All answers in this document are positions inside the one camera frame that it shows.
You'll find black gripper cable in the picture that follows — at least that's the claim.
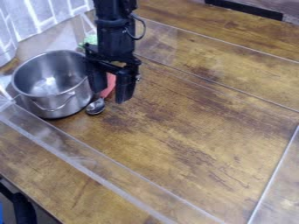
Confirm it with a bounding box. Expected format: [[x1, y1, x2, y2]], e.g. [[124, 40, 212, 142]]
[[123, 12, 147, 41]]

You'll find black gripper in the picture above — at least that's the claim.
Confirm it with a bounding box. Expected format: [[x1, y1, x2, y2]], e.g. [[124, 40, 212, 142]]
[[83, 17, 143, 103]]

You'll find black table leg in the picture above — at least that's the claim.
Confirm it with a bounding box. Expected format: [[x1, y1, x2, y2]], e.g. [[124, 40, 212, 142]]
[[0, 182, 38, 224]]

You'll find silver metal pot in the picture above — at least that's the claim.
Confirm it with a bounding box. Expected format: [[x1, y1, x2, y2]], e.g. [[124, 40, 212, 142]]
[[12, 50, 94, 119]]

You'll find black bar at back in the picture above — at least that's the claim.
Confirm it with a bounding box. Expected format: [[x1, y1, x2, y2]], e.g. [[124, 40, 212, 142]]
[[204, 0, 284, 21]]

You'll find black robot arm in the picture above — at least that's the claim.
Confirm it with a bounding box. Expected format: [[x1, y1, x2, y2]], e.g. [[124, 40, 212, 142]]
[[83, 0, 142, 103]]

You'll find red handled metal spoon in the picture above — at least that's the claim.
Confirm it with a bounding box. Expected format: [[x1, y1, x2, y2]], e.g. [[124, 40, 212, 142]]
[[86, 73, 116, 116]]

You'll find clear acrylic tray wall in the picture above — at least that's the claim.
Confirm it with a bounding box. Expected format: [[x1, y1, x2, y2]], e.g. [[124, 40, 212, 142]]
[[0, 21, 299, 224]]

